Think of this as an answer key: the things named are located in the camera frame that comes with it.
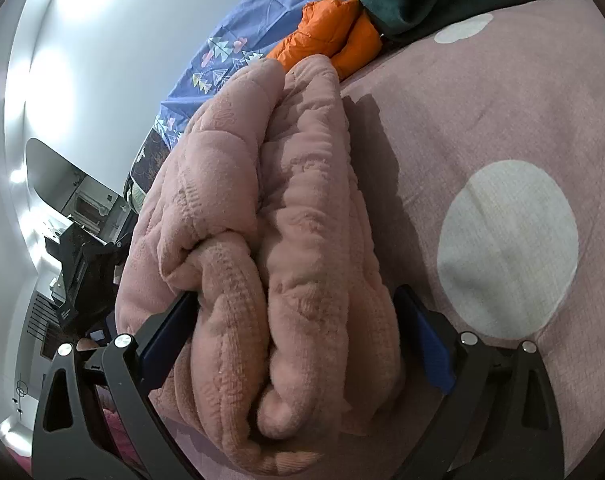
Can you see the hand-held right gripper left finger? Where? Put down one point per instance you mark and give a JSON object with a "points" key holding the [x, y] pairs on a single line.
{"points": [[165, 345]]}

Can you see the dark printed cloth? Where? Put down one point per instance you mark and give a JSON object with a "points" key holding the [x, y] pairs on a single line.
{"points": [[147, 160]]}

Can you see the orange puffer garment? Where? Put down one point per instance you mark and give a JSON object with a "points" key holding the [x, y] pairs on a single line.
{"points": [[327, 25]]}

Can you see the blue tree print bedsheet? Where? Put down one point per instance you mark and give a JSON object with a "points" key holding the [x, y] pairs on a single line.
{"points": [[252, 15]]}

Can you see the person's pink clothing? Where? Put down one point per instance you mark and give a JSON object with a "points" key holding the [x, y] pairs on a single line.
{"points": [[115, 422]]}

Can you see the dark slatted furniture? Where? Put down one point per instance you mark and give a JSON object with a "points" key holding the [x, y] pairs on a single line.
{"points": [[37, 315]]}

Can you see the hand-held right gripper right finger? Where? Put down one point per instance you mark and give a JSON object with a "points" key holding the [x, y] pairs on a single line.
{"points": [[435, 355]]}

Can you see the rounded wall mirror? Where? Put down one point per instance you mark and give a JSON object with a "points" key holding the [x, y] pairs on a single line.
{"points": [[57, 170]]}

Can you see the pink fleece garment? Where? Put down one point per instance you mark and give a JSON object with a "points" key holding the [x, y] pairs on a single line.
{"points": [[307, 240]]}

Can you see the pink dotted deer print blanket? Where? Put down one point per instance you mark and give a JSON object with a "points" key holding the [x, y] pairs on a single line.
{"points": [[482, 110]]}

